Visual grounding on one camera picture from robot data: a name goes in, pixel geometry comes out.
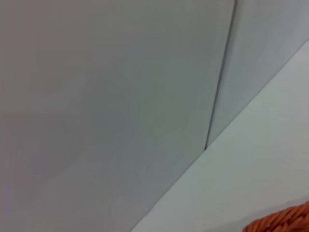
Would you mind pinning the orange woven rectangular basket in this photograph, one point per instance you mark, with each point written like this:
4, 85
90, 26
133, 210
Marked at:
287, 221

